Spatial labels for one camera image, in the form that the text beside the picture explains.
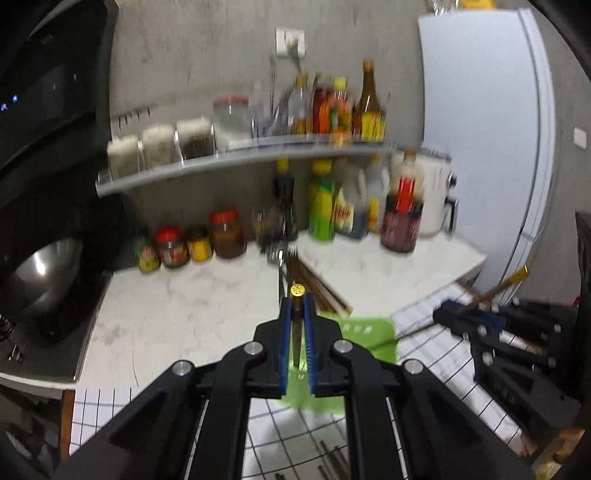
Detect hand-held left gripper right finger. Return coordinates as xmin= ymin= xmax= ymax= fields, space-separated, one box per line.
xmin=302 ymin=295 xmax=536 ymax=480

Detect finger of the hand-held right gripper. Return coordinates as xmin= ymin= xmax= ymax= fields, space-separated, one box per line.
xmin=470 ymin=324 xmax=556 ymax=368
xmin=433 ymin=301 xmax=563 ymax=339

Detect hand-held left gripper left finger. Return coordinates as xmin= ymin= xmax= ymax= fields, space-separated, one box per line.
xmin=53 ymin=302 xmax=293 ymax=480

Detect gold-capped wooden chopstick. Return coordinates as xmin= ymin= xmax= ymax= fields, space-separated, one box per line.
xmin=289 ymin=282 xmax=305 ymax=372
xmin=367 ymin=267 xmax=529 ymax=352

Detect bunch of wooden chopsticks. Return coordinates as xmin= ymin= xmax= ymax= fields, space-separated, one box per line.
xmin=287 ymin=251 xmax=354 ymax=317

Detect green perforated utensil holder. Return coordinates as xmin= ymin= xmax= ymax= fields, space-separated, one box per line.
xmin=279 ymin=314 xmax=400 ymax=411

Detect metal fork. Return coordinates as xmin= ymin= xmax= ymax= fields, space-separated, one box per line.
xmin=265 ymin=247 xmax=298 ymax=301

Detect small glass jar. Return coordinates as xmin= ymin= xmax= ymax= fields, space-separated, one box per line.
xmin=253 ymin=208 xmax=287 ymax=250

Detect red-lidded brown paste jar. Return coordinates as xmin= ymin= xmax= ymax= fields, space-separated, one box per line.
xmin=210 ymin=210 xmax=247 ymax=259

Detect yellow-label sauce jar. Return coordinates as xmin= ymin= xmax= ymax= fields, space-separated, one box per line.
xmin=186 ymin=226 xmax=214 ymax=264

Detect yellow-label oil jug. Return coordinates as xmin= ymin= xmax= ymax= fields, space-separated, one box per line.
xmin=335 ymin=157 xmax=370 ymax=238

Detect green bottle yellow cap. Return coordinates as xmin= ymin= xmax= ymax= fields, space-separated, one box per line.
xmin=307 ymin=159 xmax=338 ymax=241

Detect white air fryer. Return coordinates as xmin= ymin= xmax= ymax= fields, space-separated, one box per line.
xmin=418 ymin=154 xmax=460 ymax=237

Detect dark slim bottle yellow cap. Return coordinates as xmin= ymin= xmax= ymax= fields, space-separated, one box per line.
xmin=274 ymin=157 xmax=298 ymax=241

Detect red-lidded red-label jar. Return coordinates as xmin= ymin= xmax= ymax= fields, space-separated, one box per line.
xmin=154 ymin=226 xmax=190 ymax=269

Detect white plastic jug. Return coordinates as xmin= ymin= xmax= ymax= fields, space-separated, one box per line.
xmin=365 ymin=157 xmax=393 ymax=232

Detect green-label sauce jar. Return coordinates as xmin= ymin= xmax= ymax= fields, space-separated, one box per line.
xmin=134 ymin=235 xmax=161 ymax=273

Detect white refrigerator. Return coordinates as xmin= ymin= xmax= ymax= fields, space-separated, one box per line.
xmin=418 ymin=7 xmax=557 ymax=296

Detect white black-grid mat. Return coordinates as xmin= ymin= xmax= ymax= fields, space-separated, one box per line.
xmin=69 ymin=281 xmax=522 ymax=480

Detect red-lidded clear jar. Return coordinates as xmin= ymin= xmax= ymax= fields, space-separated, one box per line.
xmin=212 ymin=95 xmax=252 ymax=151

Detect clear plastic container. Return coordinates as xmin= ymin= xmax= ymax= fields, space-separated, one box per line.
xmin=252 ymin=80 xmax=291 ymax=137

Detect orange bottle yellow cap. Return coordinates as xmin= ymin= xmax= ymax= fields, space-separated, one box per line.
xmin=328 ymin=78 xmax=354 ymax=139

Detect tall brown glass bottle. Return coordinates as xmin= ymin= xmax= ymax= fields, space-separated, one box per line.
xmin=353 ymin=60 xmax=387 ymax=143

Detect clear bottle yellow cap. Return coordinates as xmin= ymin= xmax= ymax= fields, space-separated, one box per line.
xmin=288 ymin=74 xmax=315 ymax=134

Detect dark red sauce bottle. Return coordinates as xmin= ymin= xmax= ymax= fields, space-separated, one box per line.
xmin=313 ymin=74 xmax=335 ymax=134

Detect metal wok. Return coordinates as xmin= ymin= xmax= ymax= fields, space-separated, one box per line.
xmin=4 ymin=237 xmax=86 ymax=319

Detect black range hood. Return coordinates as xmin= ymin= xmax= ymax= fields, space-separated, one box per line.
xmin=0 ymin=0 xmax=121 ymax=171

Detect large dark bottle red handle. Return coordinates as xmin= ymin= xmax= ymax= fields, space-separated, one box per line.
xmin=381 ymin=148 xmax=426 ymax=254

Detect grey wall shelf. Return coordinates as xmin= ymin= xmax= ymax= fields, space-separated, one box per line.
xmin=95 ymin=141 xmax=398 ymax=199

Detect wall hook rail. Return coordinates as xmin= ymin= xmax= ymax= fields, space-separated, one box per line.
xmin=111 ymin=106 xmax=153 ymax=127

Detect white wall outlet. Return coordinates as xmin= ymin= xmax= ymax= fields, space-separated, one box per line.
xmin=276 ymin=28 xmax=306 ymax=58

